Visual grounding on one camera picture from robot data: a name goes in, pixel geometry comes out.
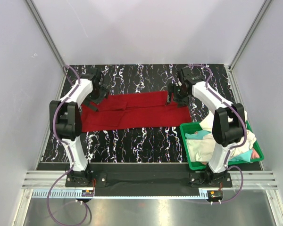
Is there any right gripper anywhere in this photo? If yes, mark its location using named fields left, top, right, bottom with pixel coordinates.
left=165, top=83, right=189, bottom=109

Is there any red t shirt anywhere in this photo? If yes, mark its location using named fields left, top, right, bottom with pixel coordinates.
left=81, top=91, right=192, bottom=132

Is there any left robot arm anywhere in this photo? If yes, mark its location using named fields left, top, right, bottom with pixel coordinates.
left=49, top=66, right=109, bottom=186

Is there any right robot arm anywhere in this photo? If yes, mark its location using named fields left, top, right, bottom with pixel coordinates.
left=166, top=66, right=247, bottom=187

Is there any green plastic bin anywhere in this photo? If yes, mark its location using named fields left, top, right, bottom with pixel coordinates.
left=180, top=122, right=264, bottom=170

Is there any cream white t shirt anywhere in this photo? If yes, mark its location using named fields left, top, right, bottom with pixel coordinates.
left=186, top=110, right=257, bottom=163

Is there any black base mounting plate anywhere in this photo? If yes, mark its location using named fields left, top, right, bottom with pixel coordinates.
left=66, top=163, right=233, bottom=198

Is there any teal t shirt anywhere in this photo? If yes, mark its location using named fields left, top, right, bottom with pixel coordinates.
left=184, top=129, right=252, bottom=163

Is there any left controller box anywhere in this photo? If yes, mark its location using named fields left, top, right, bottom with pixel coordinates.
left=81, top=189, right=94, bottom=197

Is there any controller box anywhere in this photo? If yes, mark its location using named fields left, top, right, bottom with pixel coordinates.
left=208, top=190, right=223, bottom=200
left=81, top=189, right=94, bottom=197

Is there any pink t shirt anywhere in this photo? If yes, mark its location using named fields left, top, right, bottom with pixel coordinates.
left=250, top=148, right=260, bottom=160

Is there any right controller box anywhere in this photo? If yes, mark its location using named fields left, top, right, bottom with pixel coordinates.
left=208, top=190, right=223, bottom=200

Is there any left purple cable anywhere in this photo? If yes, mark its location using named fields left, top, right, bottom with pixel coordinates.
left=46, top=65, right=92, bottom=224

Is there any right aluminium frame post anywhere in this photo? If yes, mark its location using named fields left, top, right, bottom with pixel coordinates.
left=228, top=0, right=274, bottom=71

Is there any aluminium frame post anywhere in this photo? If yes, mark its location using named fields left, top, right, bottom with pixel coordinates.
left=24, top=0, right=65, bottom=70
left=228, top=0, right=274, bottom=71

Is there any left aluminium frame post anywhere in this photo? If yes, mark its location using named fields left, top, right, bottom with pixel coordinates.
left=24, top=0, right=65, bottom=70

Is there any aluminium front rail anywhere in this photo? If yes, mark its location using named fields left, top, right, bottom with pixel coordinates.
left=22, top=170, right=277, bottom=190

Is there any grey slotted cable duct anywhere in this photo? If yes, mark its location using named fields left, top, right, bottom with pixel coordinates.
left=32, top=189, right=209, bottom=200

